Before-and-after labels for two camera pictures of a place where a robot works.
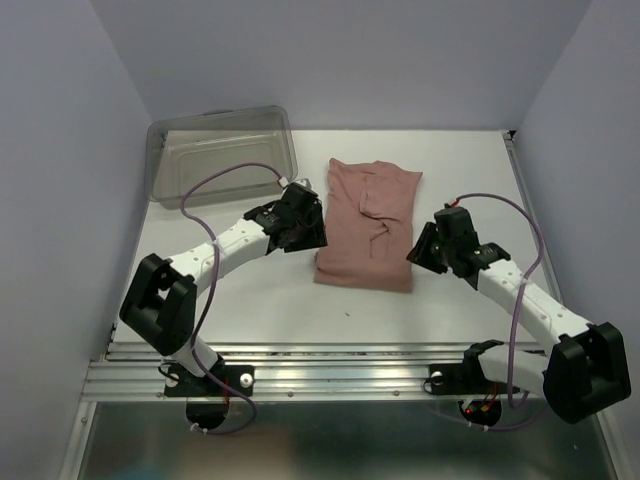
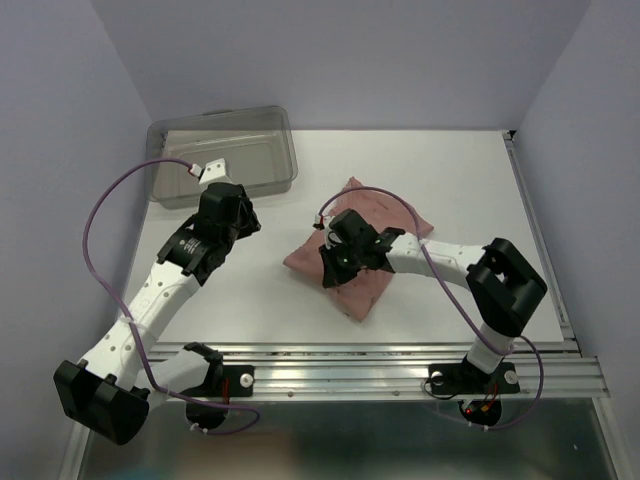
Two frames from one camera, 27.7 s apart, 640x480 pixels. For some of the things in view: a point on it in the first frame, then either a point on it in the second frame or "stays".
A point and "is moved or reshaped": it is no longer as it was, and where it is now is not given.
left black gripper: x=316 y=237 → x=251 y=223
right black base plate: x=463 y=379 stays
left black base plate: x=180 y=382 stays
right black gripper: x=419 y=252 → x=331 y=275
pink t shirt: x=367 y=226 is moved or reshaped
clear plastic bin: x=179 y=148 stays
